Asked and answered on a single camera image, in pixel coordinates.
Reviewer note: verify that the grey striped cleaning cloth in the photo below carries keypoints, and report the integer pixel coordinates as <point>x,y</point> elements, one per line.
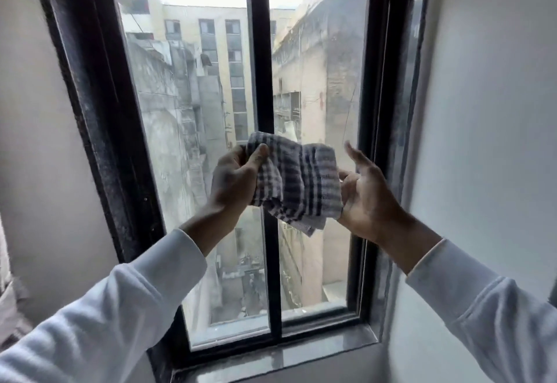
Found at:
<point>296,178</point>

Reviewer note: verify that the person's right thumb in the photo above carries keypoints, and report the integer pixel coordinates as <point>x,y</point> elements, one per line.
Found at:
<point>359,156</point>

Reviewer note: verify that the person's right hand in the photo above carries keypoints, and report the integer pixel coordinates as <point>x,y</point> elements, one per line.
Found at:
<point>374,204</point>

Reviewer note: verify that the narrow glass window pane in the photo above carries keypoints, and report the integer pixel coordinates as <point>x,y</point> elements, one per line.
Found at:
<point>317,69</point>

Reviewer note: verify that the beige building with windows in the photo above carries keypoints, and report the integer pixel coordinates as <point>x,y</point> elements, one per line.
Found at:
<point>235,56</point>

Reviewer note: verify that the wide glass window pane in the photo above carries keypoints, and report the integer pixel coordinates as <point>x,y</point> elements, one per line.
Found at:
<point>187,104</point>

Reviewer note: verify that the person's right forearm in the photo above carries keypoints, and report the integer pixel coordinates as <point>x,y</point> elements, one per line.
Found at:
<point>470,304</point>

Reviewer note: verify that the grey concrete building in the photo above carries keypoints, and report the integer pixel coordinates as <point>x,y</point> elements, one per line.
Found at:
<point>174,117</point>

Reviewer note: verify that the black window frame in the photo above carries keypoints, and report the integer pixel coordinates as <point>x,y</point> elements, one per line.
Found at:
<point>104,104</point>

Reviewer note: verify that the grey stone window sill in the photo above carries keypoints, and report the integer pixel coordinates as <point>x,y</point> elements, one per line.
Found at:
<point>283,359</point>

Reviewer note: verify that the weathered beige building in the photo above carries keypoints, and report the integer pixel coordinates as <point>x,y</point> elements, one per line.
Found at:
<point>322,65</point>

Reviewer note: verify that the person's left thumb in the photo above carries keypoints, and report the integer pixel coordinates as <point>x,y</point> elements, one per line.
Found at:
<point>260,154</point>

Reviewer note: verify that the person's left hand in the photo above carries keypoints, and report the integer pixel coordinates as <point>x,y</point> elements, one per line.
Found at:
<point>230,187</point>

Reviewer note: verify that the person's left forearm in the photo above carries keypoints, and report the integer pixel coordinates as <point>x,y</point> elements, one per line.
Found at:
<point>113,304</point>

